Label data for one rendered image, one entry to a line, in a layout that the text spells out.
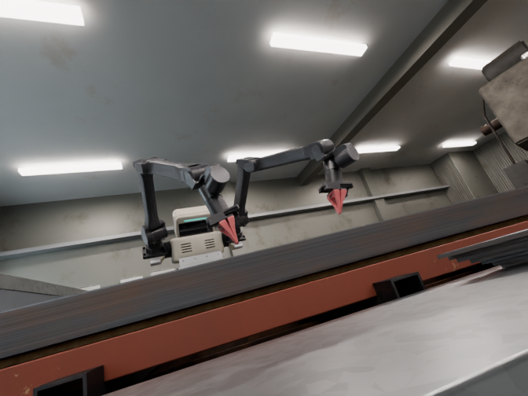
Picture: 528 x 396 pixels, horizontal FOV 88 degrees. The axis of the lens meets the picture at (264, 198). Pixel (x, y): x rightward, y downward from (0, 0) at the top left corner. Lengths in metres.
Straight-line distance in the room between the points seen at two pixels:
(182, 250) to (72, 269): 3.96
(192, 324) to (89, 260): 4.95
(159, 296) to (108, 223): 5.06
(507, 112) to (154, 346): 3.50
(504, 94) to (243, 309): 3.43
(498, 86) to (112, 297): 3.59
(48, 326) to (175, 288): 0.16
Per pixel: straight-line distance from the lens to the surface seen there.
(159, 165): 1.09
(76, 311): 0.46
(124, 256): 5.26
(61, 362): 0.46
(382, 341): 0.22
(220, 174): 0.78
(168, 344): 0.43
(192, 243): 1.52
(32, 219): 5.79
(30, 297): 1.16
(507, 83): 3.65
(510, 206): 0.74
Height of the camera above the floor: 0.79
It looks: 20 degrees up
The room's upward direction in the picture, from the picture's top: 16 degrees counter-clockwise
